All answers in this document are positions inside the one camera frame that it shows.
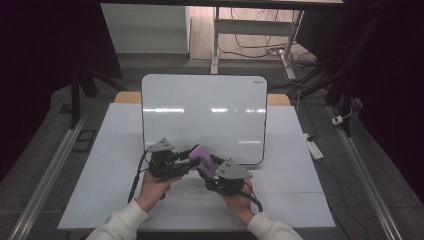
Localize aluminium floor rail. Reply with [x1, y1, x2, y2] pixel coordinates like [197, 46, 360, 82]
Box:
[7, 112, 90, 240]
[327, 105, 405, 240]

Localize hand-held gripper black cable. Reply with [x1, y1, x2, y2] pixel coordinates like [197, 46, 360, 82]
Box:
[127, 145, 154, 205]
[232, 179, 264, 214]

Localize white table cover sheet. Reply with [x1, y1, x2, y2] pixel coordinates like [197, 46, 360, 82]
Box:
[57, 102, 336, 232]

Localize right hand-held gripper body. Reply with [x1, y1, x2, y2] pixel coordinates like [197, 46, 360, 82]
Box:
[203, 158, 254, 196]

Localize person's right hand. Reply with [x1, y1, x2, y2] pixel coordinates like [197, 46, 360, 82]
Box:
[219, 179, 260, 226]

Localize white whiteboard with black rim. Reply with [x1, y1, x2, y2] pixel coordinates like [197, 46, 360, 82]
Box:
[141, 73, 269, 167]

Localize right hand-held gripper black cable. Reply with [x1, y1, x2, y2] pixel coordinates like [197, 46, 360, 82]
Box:
[232, 179, 264, 214]

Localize dark curtain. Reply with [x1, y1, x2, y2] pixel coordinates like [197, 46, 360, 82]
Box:
[0, 0, 123, 183]
[296, 0, 424, 204]

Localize wooden table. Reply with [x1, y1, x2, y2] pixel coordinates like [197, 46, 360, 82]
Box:
[114, 91, 292, 107]

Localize left hand-held gripper black cable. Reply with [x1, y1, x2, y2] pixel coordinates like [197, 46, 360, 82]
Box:
[127, 145, 154, 205]

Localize white power strip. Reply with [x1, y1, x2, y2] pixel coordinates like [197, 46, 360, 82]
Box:
[304, 132, 325, 161]

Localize person's left hand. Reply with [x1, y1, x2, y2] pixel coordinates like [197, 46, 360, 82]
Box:
[135, 169, 183, 213]

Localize grey metal desk frame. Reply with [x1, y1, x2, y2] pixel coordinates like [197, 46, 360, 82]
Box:
[210, 6, 305, 81]

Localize white panel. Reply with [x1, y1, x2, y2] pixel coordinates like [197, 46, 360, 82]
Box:
[100, 3, 192, 55]

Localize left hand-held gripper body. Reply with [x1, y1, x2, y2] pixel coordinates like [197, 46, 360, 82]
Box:
[146, 137, 192, 180]

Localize black floor cable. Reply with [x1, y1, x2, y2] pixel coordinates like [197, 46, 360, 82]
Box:
[218, 8, 318, 69]

